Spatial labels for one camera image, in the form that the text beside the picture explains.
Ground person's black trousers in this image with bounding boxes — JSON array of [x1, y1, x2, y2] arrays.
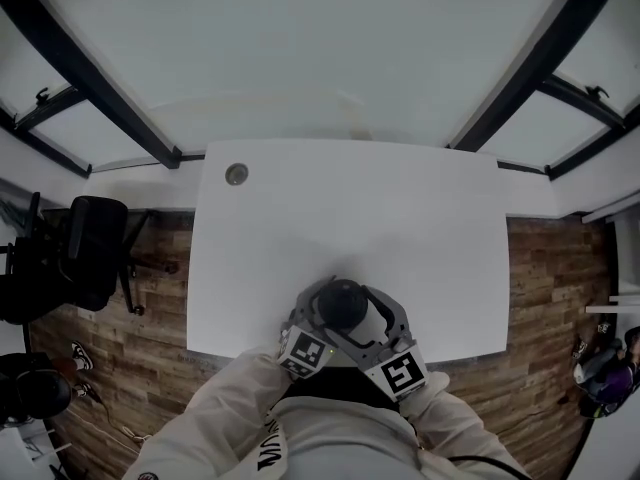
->
[[284, 367, 401, 414]]

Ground person's white hoodie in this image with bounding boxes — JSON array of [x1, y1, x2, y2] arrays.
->
[[249, 395, 426, 480]]

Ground small white side table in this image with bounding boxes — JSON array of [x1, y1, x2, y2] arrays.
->
[[582, 190, 640, 315], [0, 417, 66, 480]]

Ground person's left forearm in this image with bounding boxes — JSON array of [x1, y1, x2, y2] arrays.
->
[[184, 345, 294, 449]]

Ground person's right forearm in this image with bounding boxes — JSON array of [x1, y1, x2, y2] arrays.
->
[[399, 370, 506, 469]]

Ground round grey table grommet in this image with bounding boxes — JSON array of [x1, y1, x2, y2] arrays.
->
[[224, 162, 250, 187]]

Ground black office chair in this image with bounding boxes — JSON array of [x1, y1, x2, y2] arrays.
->
[[0, 191, 179, 327]]

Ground white cable with plug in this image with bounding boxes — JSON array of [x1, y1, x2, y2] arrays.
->
[[102, 402, 152, 444]]

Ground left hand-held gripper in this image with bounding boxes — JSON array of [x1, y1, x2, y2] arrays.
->
[[276, 274, 338, 382]]

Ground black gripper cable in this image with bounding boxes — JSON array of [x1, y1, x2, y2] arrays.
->
[[449, 455, 521, 480]]

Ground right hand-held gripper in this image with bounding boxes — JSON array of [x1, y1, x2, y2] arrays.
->
[[323, 282, 431, 404]]

